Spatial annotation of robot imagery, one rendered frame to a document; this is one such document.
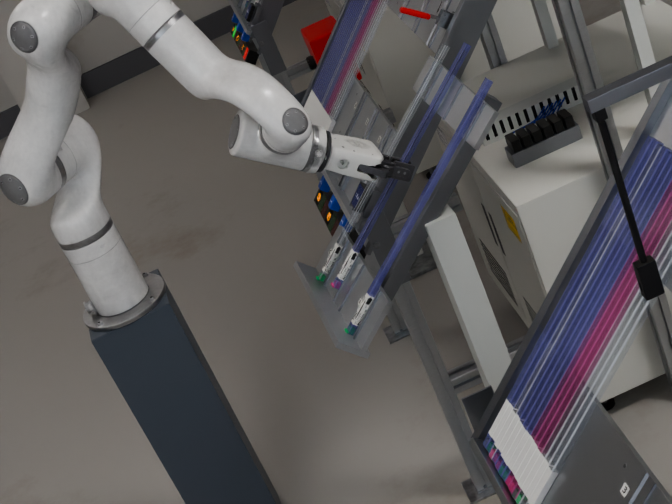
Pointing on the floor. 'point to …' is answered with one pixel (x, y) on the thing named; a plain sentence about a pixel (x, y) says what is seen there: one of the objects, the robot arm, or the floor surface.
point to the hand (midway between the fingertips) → (400, 169)
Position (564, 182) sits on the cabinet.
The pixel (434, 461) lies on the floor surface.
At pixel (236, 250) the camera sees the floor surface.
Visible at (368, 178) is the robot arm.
